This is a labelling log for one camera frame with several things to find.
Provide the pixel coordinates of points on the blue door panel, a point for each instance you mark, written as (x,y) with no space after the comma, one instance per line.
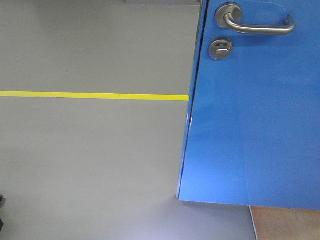
(252,132)

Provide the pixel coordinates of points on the silver thumb-turn lock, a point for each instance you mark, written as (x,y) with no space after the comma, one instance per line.
(220,49)

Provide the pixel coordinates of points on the plywood base platform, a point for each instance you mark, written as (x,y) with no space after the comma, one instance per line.
(285,224)

